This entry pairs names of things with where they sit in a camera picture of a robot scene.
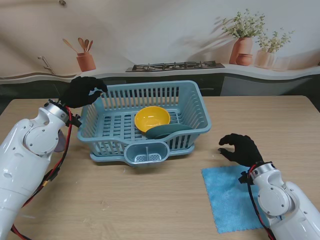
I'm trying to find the red and black arm cable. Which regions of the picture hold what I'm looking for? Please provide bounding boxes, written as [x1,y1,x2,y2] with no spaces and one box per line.
[9,104,77,240]
[246,168,276,240]

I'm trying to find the printed kitchen backdrop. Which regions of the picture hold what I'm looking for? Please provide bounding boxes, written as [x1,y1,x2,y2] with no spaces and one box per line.
[0,0,320,100]

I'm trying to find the lilac plastic cup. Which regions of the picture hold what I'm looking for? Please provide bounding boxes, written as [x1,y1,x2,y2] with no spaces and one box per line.
[54,128,67,153]

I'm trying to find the teal plate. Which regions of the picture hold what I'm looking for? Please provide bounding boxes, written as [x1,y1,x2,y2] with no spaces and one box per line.
[145,124,195,140]

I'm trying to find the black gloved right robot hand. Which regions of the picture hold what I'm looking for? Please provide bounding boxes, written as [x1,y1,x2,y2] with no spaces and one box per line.
[218,133,265,167]

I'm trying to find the blue cutlery holder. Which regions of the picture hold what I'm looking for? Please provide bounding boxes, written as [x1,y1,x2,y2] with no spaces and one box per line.
[124,141,170,168]

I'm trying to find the red and black right arm cable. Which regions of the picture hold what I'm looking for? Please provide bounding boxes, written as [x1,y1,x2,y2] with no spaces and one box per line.
[246,168,276,240]

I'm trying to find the yellow bowl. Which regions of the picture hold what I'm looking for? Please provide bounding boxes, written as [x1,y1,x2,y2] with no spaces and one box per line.
[134,105,171,134]

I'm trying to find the red and black left arm cable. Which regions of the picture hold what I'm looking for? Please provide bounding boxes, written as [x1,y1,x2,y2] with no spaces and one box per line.
[9,104,77,240]

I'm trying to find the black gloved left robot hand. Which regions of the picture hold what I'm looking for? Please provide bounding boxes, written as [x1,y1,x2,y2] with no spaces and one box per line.
[60,76,109,110]

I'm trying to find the light blue dish rack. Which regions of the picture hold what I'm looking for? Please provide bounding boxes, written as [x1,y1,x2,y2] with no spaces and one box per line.
[89,144,195,164]

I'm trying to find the blue microfibre cloth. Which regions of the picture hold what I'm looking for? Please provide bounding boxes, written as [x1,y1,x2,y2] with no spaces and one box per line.
[201,164,272,235]

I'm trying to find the blue plastic dish rack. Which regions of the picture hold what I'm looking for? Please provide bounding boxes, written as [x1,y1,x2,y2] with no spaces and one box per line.
[76,80,212,168]

